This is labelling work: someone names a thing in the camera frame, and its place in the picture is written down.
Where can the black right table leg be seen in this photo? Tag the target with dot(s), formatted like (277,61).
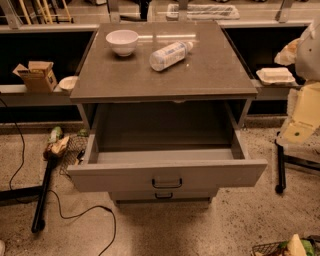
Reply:
(283,159)

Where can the wire basket bottom right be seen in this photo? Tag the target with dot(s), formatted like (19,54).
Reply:
(311,245)

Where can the grey lower drawer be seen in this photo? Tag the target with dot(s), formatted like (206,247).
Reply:
(157,195)

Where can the green bottle on floor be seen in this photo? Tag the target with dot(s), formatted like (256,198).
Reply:
(55,135)

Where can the black left table leg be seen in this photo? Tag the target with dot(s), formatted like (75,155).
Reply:
(38,221)

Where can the clear plastic bottle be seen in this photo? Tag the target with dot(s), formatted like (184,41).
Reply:
(169,55)

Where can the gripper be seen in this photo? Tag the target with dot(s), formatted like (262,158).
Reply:
(310,55)

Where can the white takeout container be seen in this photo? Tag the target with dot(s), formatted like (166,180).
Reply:
(279,75)

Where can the black table leg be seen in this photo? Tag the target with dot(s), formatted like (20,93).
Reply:
(283,159)
(38,221)

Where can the white bowl on cabinet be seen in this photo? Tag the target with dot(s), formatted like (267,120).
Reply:
(122,42)

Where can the grey drawer cabinet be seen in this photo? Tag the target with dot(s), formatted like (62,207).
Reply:
(210,72)

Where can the grey top drawer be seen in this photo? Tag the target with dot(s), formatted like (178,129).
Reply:
(165,147)

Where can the small white bowl on shelf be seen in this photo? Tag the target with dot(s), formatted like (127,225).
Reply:
(68,83)

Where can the yellow bag in basket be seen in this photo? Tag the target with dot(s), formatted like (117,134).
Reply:
(295,246)

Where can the open cardboard box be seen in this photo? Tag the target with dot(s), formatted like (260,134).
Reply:
(38,76)

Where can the grey drawer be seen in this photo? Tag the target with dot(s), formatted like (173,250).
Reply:
(165,147)
(157,195)

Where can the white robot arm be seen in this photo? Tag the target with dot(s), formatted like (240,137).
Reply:
(304,53)

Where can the brown snack bag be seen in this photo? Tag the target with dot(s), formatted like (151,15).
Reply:
(56,149)

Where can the flat white tray background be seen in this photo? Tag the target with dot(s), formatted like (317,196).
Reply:
(203,12)

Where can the wire mesh basket left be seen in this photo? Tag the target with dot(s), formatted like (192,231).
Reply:
(74,153)

